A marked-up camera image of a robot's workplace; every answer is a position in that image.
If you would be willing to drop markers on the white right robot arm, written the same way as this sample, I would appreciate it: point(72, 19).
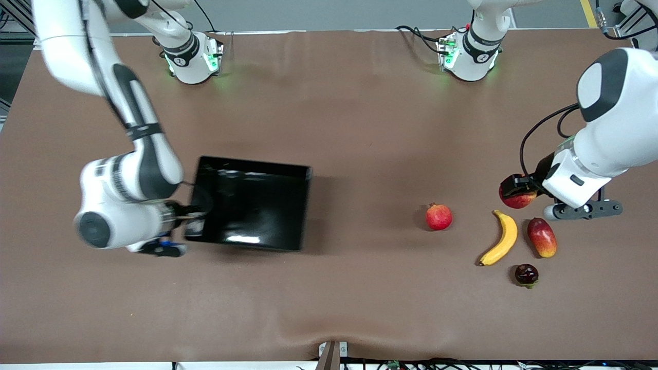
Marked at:
point(139, 169)

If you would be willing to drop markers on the dark purple mangosteen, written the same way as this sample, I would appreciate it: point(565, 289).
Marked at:
point(526, 274)

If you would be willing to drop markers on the aluminium frame with dark struts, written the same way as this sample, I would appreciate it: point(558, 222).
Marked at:
point(15, 15)

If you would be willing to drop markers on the yellow banana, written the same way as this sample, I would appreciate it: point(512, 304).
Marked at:
point(506, 236)

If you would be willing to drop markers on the black plastic box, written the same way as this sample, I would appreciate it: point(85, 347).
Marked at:
point(257, 205)

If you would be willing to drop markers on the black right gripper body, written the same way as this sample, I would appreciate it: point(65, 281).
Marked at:
point(184, 210)

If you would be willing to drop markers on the red apple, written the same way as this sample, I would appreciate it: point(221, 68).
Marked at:
point(519, 202)

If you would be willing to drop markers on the red pomegranate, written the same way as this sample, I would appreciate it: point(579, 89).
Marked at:
point(438, 217)

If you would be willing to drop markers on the brown table cover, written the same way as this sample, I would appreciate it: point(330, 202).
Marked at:
point(360, 128)

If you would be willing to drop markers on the aluminium frame profile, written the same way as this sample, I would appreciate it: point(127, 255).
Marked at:
point(624, 28)

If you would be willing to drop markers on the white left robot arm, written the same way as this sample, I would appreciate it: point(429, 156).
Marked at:
point(617, 128)

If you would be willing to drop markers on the red yellow mango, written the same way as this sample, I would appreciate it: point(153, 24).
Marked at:
point(542, 237)

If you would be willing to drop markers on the metal table edge bracket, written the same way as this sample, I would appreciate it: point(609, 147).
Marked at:
point(331, 357)

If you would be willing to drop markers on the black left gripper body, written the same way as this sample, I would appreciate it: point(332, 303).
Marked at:
point(543, 167)

